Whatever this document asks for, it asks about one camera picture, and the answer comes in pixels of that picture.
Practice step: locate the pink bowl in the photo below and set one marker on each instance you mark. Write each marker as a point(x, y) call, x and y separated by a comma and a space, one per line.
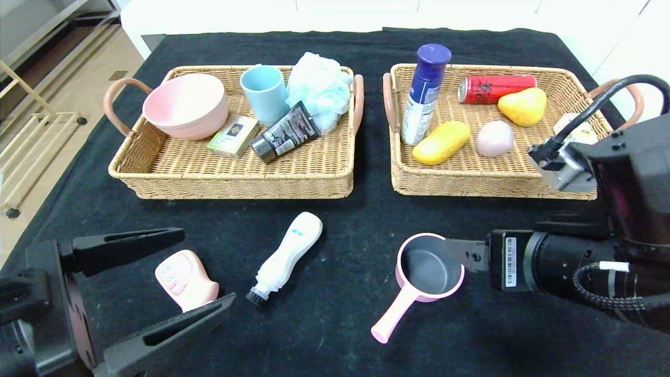
point(183, 107)

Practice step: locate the small white carton box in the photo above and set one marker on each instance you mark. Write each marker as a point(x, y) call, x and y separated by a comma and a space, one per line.
point(565, 124)

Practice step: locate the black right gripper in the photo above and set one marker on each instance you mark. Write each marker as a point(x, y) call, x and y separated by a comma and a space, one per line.
point(506, 260)

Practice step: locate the wicker basket with food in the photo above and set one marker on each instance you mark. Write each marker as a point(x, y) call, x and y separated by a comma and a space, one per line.
point(471, 178)

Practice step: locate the black cosmetic tube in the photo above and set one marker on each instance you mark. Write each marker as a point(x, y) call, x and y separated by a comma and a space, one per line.
point(288, 133)

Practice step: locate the long yellow fruit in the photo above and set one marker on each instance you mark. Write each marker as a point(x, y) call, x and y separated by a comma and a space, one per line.
point(442, 142)

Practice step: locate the red soda can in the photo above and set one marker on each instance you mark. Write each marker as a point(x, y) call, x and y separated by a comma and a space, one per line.
point(489, 89)

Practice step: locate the blue capped spray can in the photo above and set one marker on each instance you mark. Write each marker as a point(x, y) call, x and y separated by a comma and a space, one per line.
point(421, 104)

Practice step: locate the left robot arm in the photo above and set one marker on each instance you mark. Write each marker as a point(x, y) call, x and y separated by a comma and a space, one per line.
point(15, 351)

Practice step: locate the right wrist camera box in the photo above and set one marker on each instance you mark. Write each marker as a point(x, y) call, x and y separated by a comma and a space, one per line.
point(568, 170)

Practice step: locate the grey metal shelf unit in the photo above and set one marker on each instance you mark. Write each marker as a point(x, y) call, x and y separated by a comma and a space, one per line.
point(31, 21)

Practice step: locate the green soap box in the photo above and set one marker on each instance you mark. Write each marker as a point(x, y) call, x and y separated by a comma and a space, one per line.
point(233, 136)

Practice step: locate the light wooden rack on wheels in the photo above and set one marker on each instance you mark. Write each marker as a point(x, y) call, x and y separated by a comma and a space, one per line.
point(81, 121)

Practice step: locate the pink toy saucepan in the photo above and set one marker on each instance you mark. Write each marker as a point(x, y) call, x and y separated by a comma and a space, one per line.
point(424, 269)

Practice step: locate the light blue bath pouf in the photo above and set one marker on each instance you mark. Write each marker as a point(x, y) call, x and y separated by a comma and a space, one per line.
point(319, 88)

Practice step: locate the wicker basket with toiletries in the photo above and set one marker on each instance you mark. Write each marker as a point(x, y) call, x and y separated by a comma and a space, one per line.
point(235, 173)

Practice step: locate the pink bottle white cap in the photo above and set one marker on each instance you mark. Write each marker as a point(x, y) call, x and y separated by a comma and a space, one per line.
point(180, 277)

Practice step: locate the yellow pear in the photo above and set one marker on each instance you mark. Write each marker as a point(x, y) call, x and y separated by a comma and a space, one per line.
point(522, 108)

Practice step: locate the pale pink egg shaped food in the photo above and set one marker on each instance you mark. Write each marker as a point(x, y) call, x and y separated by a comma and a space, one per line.
point(494, 139)

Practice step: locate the teal plastic cup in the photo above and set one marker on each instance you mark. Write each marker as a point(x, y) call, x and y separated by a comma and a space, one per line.
point(264, 98)

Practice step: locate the black tablecloth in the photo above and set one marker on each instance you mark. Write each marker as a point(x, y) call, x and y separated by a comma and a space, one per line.
point(335, 340)

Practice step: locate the white brush applicator bottle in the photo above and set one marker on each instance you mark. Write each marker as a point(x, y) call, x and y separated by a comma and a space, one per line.
point(288, 251)

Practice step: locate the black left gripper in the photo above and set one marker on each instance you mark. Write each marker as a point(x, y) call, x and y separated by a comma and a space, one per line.
point(62, 309)

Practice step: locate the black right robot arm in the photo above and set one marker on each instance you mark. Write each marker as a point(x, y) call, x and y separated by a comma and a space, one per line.
point(638, 183)

